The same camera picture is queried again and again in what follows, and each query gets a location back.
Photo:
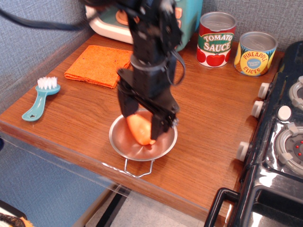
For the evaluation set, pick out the tomato sauce can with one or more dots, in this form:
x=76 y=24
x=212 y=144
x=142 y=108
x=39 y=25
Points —
x=215 y=38

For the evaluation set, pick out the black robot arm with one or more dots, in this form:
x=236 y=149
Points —
x=155 y=33

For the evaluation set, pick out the orange toy carrot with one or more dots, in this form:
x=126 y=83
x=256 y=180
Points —
x=140 y=128

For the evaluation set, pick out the black toy stove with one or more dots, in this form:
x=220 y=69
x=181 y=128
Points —
x=271 y=191

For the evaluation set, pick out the pineapple slices can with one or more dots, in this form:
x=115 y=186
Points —
x=255 y=53

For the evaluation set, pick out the silver metal bowl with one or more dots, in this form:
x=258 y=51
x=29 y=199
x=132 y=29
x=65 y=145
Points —
x=124 y=143

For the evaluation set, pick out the teal toy microwave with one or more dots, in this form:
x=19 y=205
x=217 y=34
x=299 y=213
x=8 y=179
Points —
x=112 y=23

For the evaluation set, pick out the orange folded cloth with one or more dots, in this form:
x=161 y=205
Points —
x=98 y=65

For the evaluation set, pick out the teal dish brush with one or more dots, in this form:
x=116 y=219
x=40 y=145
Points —
x=46 y=86

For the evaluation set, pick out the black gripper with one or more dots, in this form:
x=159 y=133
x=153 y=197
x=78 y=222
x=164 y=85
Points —
x=149 y=85

